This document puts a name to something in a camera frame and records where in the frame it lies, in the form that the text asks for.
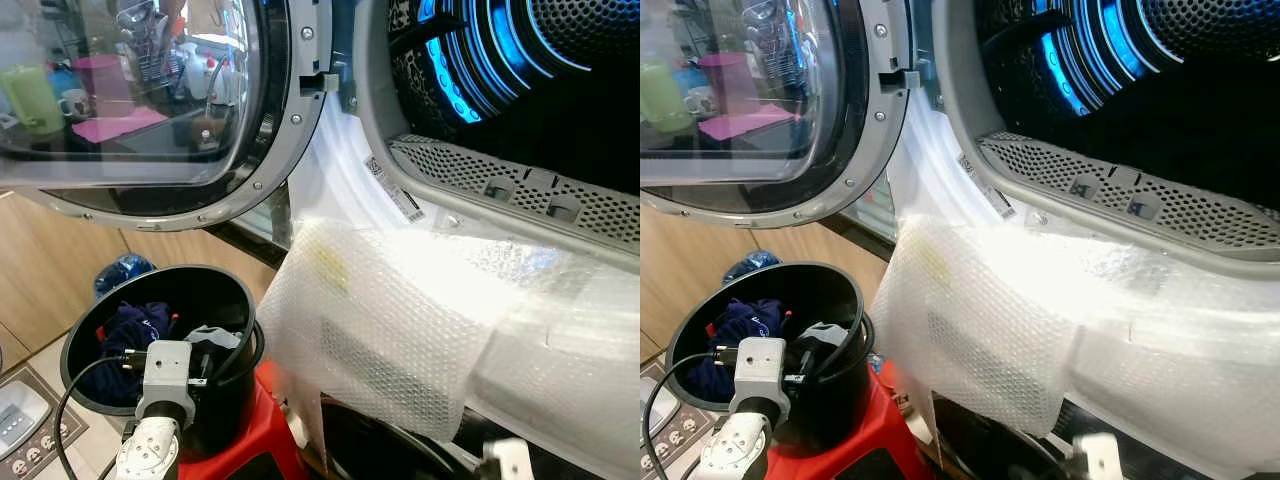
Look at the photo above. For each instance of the brown patterned floor mat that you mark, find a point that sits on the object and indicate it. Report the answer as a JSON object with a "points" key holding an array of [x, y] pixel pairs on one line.
{"points": [[40, 458], [680, 435]]}

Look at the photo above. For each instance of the white front-load washing machine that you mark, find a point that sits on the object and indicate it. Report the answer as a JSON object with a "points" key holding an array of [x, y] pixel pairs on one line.
{"points": [[925, 160], [332, 170]]}

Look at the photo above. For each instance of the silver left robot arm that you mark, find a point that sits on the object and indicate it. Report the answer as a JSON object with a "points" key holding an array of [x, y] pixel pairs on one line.
{"points": [[735, 450], [148, 452]]}

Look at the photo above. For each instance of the black plastic laundry bucket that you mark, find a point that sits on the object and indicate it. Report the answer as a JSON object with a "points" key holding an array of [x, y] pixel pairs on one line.
{"points": [[820, 285], [215, 290]]}

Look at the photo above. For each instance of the red plastic stool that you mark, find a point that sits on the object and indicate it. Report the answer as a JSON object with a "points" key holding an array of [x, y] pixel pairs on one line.
{"points": [[262, 430], [885, 440]]}

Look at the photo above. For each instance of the white barcode label sticker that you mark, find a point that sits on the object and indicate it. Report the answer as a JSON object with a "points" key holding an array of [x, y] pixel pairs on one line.
{"points": [[985, 185], [395, 190]]}

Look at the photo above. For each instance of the white bathroom scale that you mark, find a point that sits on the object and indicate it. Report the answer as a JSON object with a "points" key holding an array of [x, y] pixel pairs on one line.
{"points": [[20, 420]]}

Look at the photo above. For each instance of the clear bubble wrap sheet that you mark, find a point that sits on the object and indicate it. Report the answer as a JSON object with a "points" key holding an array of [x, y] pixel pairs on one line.
{"points": [[1000, 300], [400, 300]]}

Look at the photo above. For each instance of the light wooden cabinet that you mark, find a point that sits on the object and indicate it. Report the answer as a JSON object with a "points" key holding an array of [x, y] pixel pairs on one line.
{"points": [[60, 270], [690, 265]]}

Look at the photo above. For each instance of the navy blue garment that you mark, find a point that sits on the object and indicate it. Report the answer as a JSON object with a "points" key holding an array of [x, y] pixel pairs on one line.
{"points": [[745, 320], [135, 325]]}

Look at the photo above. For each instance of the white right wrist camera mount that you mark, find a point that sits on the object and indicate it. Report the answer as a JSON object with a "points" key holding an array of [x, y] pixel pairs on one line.
{"points": [[512, 460], [1100, 458]]}

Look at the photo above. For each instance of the black leopard print garment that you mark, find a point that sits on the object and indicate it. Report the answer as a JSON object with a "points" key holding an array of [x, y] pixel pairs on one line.
{"points": [[1010, 50], [420, 70]]}

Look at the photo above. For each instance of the round glass washer door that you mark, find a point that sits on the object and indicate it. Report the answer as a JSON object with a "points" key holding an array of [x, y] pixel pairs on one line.
{"points": [[270, 150], [850, 150]]}

